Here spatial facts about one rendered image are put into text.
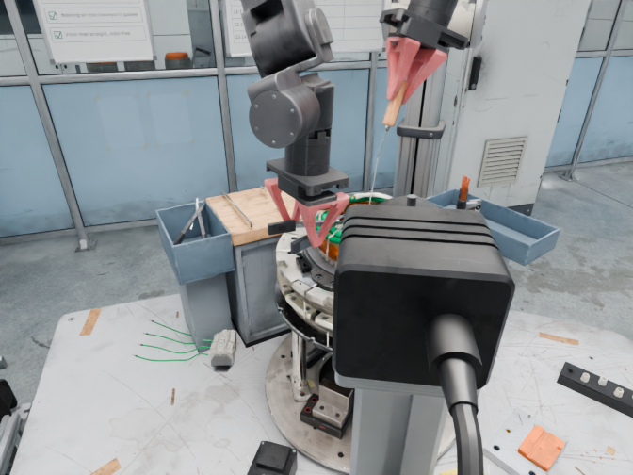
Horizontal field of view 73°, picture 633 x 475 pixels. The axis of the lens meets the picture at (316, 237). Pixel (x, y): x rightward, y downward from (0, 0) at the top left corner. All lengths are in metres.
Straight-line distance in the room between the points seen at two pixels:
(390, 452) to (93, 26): 2.70
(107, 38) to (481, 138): 2.27
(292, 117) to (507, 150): 2.78
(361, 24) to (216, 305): 2.35
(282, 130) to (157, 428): 0.61
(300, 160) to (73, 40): 2.35
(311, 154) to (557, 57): 2.79
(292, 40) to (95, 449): 0.72
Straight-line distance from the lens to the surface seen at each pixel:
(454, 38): 0.61
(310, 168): 0.52
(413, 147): 1.10
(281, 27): 0.51
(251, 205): 0.92
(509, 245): 0.87
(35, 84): 2.90
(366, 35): 3.00
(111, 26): 2.77
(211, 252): 0.82
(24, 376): 2.35
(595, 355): 1.13
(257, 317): 0.95
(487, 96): 2.95
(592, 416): 0.99
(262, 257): 0.87
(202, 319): 0.93
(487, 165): 3.11
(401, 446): 0.17
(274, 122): 0.44
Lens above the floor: 1.45
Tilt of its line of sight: 30 degrees down
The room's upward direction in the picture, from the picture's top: straight up
